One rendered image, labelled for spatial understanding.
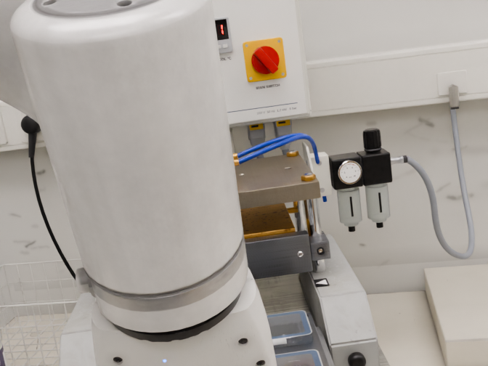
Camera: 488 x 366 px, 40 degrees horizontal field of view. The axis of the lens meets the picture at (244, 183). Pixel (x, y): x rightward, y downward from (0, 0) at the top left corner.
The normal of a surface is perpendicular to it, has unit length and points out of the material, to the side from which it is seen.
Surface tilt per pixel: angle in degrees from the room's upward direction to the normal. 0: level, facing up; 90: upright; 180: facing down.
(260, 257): 90
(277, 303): 0
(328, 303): 41
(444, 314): 0
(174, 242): 109
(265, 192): 90
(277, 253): 90
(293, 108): 90
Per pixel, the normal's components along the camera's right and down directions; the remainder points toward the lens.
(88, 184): -0.43, 0.54
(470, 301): -0.13, -0.97
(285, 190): 0.05, 0.22
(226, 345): 0.18, 0.48
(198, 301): 0.42, 0.46
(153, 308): -0.06, 0.55
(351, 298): -0.07, -0.59
